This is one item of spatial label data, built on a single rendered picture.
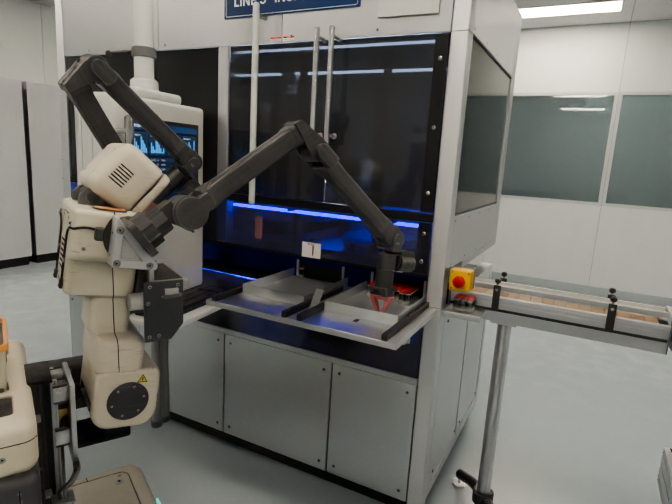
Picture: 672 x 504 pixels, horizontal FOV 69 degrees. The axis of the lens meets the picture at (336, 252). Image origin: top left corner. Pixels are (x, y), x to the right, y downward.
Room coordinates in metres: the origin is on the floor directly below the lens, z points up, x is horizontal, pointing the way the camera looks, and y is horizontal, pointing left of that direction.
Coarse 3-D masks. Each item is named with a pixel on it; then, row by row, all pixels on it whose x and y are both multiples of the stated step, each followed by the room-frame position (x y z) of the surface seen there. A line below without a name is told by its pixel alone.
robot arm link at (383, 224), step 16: (320, 144) 1.32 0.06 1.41; (336, 160) 1.34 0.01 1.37; (336, 176) 1.37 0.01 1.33; (336, 192) 1.42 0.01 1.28; (352, 192) 1.40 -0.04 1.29; (352, 208) 1.43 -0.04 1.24; (368, 208) 1.43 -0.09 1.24; (368, 224) 1.45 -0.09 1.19; (384, 224) 1.46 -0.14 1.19; (384, 240) 1.49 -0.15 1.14
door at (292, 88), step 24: (240, 48) 2.07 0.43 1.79; (264, 48) 2.01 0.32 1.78; (288, 48) 1.96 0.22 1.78; (312, 48) 1.92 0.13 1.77; (240, 72) 2.07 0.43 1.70; (264, 72) 2.01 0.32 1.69; (288, 72) 1.96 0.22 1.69; (240, 96) 2.07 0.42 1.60; (264, 96) 2.01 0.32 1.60; (288, 96) 1.96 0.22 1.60; (240, 120) 2.06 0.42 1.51; (264, 120) 2.01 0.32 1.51; (288, 120) 1.96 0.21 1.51; (240, 144) 2.06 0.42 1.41; (288, 168) 1.95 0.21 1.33; (312, 168) 1.90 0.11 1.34; (240, 192) 2.06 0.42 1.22; (264, 192) 2.01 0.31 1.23; (288, 192) 1.95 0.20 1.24; (312, 192) 1.90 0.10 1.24
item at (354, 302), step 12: (360, 288) 1.81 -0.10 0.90; (336, 300) 1.63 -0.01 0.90; (348, 300) 1.69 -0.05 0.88; (360, 300) 1.70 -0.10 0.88; (420, 300) 1.64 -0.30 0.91; (336, 312) 1.54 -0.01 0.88; (348, 312) 1.52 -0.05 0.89; (360, 312) 1.50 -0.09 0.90; (372, 312) 1.48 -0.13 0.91; (396, 312) 1.58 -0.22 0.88; (408, 312) 1.53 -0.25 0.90
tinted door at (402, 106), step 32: (448, 32) 1.69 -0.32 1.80; (352, 64) 1.84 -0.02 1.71; (384, 64) 1.78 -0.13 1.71; (416, 64) 1.73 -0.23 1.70; (352, 96) 1.84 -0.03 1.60; (384, 96) 1.78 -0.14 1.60; (416, 96) 1.73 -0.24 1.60; (352, 128) 1.83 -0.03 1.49; (384, 128) 1.78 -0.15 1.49; (416, 128) 1.72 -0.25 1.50; (352, 160) 1.83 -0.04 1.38; (384, 160) 1.77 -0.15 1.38; (416, 160) 1.72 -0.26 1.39; (384, 192) 1.77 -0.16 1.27; (416, 192) 1.71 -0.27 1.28
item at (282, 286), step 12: (276, 276) 1.90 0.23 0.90; (288, 276) 1.98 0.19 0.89; (252, 288) 1.70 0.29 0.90; (264, 288) 1.67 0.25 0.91; (276, 288) 1.79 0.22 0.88; (288, 288) 1.80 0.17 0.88; (300, 288) 1.81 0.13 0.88; (312, 288) 1.82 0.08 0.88; (324, 288) 1.73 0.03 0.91; (288, 300) 1.63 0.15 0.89; (300, 300) 1.60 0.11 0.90
